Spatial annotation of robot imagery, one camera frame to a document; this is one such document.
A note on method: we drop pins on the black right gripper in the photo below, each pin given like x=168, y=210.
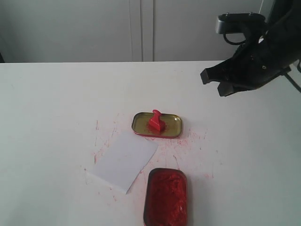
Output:
x=257, y=64

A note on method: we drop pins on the red plastic stamp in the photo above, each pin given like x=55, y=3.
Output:
x=156, y=122

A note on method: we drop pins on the red ink tin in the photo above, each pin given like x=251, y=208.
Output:
x=166, y=198

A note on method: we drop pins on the gold tin lid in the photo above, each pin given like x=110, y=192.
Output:
x=173, y=125

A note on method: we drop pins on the white paper pad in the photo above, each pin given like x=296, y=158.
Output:
x=122, y=162

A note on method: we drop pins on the white cabinet doors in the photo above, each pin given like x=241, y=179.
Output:
x=117, y=30

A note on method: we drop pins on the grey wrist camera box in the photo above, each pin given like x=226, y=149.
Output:
x=234, y=23

